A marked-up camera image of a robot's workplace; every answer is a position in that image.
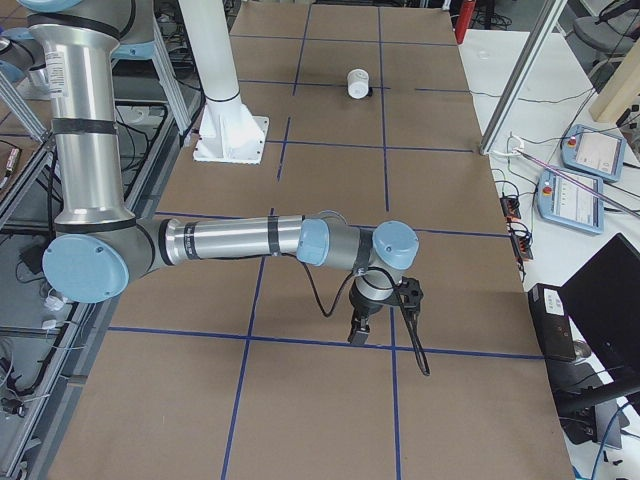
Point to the aluminium frame post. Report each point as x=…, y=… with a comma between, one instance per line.
x=543, y=27

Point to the red fire extinguisher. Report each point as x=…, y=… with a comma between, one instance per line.
x=466, y=11

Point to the near teach pendant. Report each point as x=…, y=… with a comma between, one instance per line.
x=567, y=200

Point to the white mug black handle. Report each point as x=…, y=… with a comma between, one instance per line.
x=358, y=83

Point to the wooden beam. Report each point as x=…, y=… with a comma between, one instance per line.
x=620, y=91

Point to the orange connector strip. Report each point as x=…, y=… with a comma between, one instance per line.
x=520, y=235

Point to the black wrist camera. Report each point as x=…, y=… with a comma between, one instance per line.
x=411, y=293

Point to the white pedestal column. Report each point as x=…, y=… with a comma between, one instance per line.
x=228, y=132

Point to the black laptop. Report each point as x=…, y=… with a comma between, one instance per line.
x=602, y=299

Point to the far teach pendant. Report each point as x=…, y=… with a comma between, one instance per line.
x=590, y=151

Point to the office chair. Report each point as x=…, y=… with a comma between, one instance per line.
x=612, y=32

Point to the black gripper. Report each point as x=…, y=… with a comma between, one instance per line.
x=362, y=307

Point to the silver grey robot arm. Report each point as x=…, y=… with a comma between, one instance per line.
x=101, y=247

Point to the black box device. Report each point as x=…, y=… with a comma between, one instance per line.
x=551, y=323

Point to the teach pendant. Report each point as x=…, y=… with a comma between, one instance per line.
x=590, y=151
x=567, y=200

